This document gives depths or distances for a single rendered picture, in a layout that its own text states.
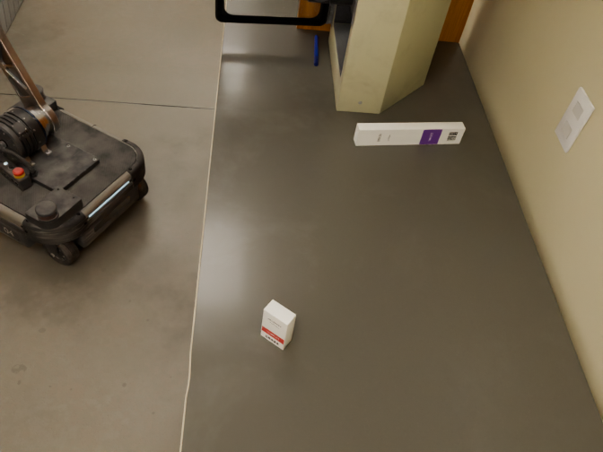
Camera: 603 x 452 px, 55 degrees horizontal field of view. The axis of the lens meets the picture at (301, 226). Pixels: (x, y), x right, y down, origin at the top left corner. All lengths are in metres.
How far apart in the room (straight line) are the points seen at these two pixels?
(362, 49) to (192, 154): 1.47
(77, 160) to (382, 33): 1.36
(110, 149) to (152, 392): 0.96
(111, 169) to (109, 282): 0.42
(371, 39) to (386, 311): 0.62
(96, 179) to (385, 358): 1.51
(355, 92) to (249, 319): 0.66
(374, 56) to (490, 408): 0.80
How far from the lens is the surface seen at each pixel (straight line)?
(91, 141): 2.44
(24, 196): 2.28
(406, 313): 1.10
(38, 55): 3.40
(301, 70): 1.59
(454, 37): 1.86
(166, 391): 2.02
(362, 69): 1.41
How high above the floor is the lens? 1.83
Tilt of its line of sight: 49 degrees down
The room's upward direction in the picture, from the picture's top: 10 degrees clockwise
